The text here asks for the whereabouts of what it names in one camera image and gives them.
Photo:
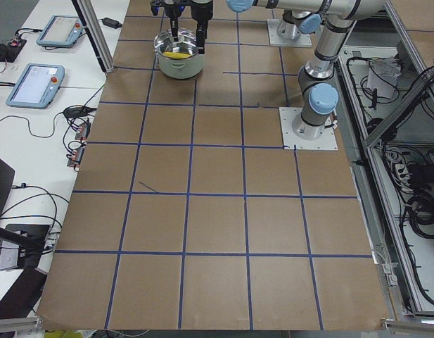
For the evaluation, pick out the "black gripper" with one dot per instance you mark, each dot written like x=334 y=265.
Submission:
x=200 y=8

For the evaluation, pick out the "yellow toy corn cob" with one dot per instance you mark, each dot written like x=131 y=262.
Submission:
x=176 y=55

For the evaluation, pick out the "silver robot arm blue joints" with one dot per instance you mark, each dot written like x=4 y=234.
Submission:
x=320 y=97

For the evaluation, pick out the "grey-green cooking pot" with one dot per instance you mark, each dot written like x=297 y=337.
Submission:
x=179 y=69

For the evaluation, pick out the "black power adapter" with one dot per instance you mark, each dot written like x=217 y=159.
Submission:
x=109 y=22

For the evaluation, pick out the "upper teach pendant tablet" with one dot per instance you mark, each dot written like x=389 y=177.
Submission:
x=61 y=31

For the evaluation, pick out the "teach pendant tablet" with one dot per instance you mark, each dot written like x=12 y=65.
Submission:
x=37 y=86
x=61 y=31

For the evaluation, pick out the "small circuit board module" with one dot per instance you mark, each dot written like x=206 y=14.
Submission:
x=82 y=132

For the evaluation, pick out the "lower teach pendant tablet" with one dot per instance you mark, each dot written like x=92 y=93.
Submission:
x=37 y=86

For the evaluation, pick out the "brown paper table cover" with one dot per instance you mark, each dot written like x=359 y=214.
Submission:
x=187 y=211

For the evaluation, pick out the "white paper box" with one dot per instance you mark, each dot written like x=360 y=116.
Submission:
x=383 y=75

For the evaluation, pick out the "black monitor stand base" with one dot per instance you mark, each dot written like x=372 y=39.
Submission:
x=22 y=246

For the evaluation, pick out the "aluminium frame post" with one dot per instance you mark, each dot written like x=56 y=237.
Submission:
x=87 y=15

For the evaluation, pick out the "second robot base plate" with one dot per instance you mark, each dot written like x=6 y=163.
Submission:
x=286 y=34

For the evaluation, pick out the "black device with wires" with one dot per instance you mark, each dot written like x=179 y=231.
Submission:
x=10 y=51

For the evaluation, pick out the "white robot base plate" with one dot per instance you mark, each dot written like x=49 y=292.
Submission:
x=297 y=135

